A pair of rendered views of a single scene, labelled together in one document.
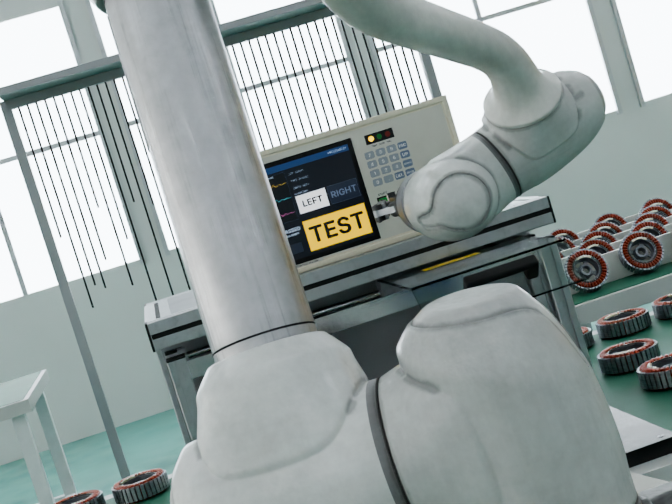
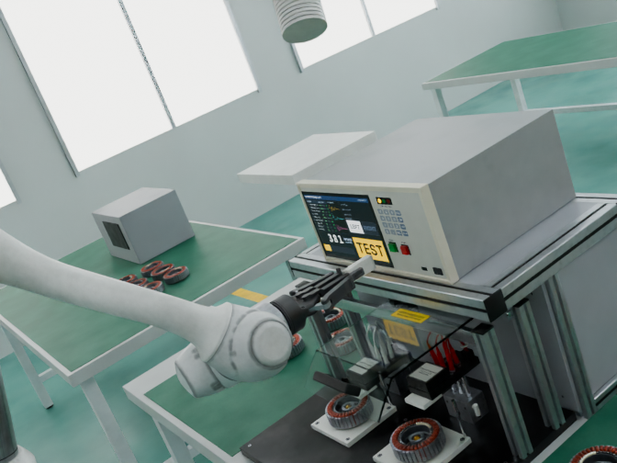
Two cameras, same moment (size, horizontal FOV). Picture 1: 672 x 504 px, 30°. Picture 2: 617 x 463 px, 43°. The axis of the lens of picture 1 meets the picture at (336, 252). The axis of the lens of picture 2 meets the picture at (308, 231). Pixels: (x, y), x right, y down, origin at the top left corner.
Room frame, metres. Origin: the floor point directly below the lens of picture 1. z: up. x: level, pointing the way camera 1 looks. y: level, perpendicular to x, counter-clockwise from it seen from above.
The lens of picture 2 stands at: (1.37, -1.43, 1.74)
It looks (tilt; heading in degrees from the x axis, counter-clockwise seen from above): 17 degrees down; 70
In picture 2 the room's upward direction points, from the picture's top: 21 degrees counter-clockwise
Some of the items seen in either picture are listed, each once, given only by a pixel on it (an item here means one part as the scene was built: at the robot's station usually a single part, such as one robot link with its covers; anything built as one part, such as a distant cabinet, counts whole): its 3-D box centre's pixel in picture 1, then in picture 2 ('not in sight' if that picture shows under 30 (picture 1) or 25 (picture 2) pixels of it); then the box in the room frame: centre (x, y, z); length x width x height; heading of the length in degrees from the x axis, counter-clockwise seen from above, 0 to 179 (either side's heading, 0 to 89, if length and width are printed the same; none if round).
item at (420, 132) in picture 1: (320, 196); (431, 189); (2.20, 0.00, 1.22); 0.44 x 0.39 x 0.20; 98
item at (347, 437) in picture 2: not in sight; (353, 417); (1.86, 0.09, 0.78); 0.15 x 0.15 x 0.01; 8
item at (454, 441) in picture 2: not in sight; (420, 449); (1.90, -0.15, 0.78); 0.15 x 0.15 x 0.01; 8
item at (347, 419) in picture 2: not in sight; (349, 409); (1.86, 0.09, 0.80); 0.11 x 0.11 x 0.04
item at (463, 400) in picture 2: not in sight; (465, 402); (2.04, -0.13, 0.80); 0.08 x 0.05 x 0.06; 98
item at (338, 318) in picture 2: not in sight; (330, 319); (2.09, 0.63, 0.77); 0.11 x 0.11 x 0.04
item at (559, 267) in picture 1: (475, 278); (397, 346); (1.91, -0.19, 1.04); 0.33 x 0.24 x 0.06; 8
